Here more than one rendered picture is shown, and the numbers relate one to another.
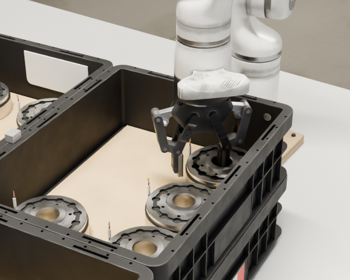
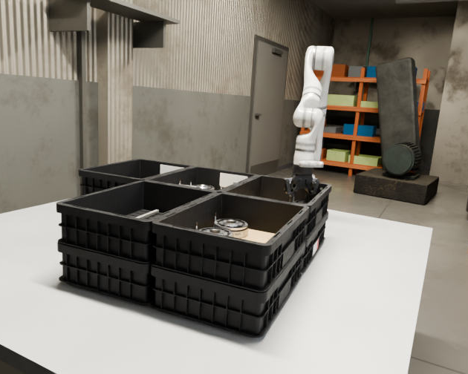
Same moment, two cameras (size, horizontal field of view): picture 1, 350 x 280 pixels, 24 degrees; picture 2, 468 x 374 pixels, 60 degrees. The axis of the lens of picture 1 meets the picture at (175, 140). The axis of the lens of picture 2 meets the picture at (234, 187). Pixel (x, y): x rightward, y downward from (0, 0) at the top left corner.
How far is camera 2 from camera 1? 0.68 m
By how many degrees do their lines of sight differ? 21
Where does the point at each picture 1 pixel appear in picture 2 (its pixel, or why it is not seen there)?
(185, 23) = (301, 142)
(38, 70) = (225, 180)
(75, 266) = (276, 209)
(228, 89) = (316, 165)
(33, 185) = not seen: hidden behind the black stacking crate
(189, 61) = (301, 156)
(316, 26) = not seen: hidden behind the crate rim
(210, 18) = (310, 141)
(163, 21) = not seen: hidden behind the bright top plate
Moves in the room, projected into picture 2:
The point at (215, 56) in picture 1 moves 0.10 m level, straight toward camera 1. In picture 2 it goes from (310, 155) to (317, 159)
